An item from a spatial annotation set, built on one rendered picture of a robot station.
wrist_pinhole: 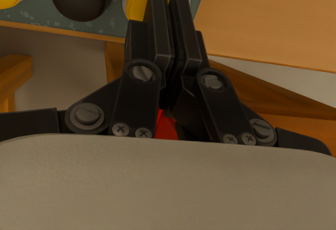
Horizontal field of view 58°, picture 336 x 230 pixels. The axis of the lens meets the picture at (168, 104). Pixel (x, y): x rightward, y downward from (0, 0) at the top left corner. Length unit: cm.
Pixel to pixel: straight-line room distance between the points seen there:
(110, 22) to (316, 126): 28
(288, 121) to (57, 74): 88
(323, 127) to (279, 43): 19
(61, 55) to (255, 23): 94
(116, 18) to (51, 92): 97
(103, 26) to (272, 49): 11
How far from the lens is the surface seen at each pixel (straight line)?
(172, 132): 23
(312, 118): 37
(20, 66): 95
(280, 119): 35
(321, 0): 23
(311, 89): 140
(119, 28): 16
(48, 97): 113
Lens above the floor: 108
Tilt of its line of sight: 70 degrees down
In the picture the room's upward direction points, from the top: 142 degrees clockwise
